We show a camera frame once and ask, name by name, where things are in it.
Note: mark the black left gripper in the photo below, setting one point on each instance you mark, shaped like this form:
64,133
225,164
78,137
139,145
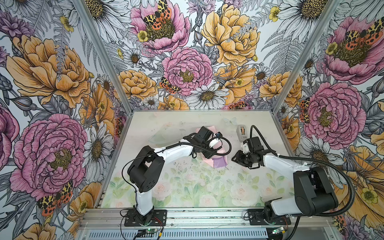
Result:
207,154

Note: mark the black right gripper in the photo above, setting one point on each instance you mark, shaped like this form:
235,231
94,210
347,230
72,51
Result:
238,155

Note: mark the purple wrapping paper sheet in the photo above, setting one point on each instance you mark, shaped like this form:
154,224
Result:
217,162

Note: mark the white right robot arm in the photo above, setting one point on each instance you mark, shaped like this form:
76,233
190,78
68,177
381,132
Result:
313,193

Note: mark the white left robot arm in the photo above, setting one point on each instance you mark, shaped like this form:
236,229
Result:
146,168

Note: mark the grey tape dispenser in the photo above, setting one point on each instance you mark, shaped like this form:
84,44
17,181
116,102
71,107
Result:
241,133

